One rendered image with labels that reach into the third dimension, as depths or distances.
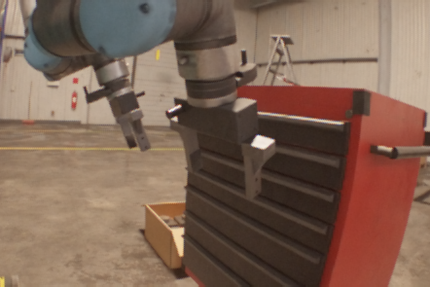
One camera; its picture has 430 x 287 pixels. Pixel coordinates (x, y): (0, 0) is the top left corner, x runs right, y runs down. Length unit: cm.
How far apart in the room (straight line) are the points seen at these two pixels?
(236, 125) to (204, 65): 9
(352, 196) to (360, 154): 9
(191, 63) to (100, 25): 15
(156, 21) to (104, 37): 6
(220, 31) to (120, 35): 15
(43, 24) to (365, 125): 59
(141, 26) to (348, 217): 55
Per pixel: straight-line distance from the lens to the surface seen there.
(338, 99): 65
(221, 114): 41
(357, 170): 63
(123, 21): 28
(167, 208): 195
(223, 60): 39
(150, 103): 1119
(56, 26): 37
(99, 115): 1072
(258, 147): 41
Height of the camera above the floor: 87
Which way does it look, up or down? 7 degrees down
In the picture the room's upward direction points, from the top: 5 degrees clockwise
